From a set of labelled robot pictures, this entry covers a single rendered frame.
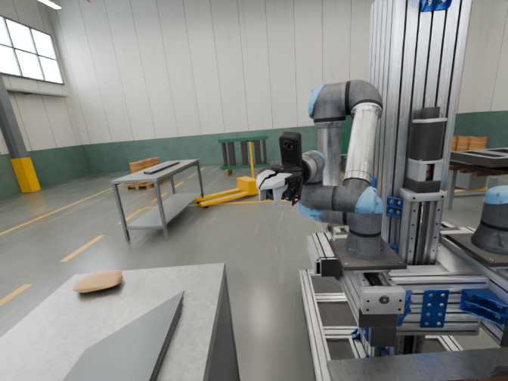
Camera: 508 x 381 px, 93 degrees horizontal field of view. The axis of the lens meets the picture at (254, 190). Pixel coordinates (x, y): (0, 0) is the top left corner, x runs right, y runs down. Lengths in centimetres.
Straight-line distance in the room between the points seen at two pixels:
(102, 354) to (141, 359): 11
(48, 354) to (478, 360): 137
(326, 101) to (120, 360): 94
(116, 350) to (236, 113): 982
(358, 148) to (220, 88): 979
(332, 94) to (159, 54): 1063
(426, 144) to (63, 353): 129
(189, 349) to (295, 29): 1045
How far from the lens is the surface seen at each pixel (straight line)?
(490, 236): 126
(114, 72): 1214
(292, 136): 54
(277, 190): 48
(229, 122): 1029
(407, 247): 122
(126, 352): 75
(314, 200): 72
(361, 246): 102
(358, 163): 75
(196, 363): 69
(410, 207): 115
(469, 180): 609
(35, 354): 92
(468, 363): 130
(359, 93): 91
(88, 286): 105
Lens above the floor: 157
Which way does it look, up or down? 16 degrees down
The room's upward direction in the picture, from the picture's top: 5 degrees counter-clockwise
